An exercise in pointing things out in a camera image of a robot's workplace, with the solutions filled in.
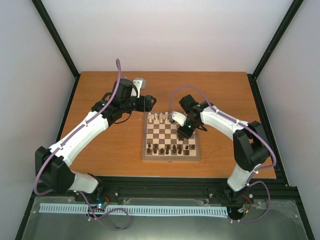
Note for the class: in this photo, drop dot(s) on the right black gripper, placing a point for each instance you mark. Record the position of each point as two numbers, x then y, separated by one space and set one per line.
186 134

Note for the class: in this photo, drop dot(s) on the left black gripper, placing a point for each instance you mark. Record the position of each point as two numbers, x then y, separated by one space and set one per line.
146 105

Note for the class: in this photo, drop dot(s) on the wooden chess board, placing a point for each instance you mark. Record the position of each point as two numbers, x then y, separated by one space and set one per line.
160 141

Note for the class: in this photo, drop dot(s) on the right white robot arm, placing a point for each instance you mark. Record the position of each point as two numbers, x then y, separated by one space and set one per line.
250 145

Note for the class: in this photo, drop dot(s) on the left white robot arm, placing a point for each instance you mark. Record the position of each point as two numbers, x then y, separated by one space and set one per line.
52 165

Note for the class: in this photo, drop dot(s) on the white chess pieces row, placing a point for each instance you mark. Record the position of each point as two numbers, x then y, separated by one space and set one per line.
161 117

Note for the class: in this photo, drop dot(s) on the dark chess piece cluster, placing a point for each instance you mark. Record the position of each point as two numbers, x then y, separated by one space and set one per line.
172 150

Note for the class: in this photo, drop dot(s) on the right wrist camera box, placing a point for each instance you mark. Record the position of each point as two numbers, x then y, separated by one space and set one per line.
178 118

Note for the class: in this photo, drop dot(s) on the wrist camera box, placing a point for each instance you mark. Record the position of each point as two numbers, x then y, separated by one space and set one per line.
138 85
178 118

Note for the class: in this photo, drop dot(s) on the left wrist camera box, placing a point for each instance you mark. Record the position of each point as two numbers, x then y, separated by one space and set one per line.
138 85

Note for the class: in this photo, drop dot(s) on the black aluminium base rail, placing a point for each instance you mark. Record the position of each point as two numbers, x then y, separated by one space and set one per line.
119 189

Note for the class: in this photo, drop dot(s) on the light blue cable duct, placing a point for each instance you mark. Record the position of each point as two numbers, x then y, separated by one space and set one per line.
136 210

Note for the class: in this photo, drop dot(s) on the left black frame post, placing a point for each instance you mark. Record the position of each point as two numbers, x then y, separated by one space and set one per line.
50 26

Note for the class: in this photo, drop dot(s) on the black frame post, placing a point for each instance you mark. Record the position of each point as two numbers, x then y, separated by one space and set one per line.
50 26
280 31

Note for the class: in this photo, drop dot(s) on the right black frame post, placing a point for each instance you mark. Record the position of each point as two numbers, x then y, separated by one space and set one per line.
280 31

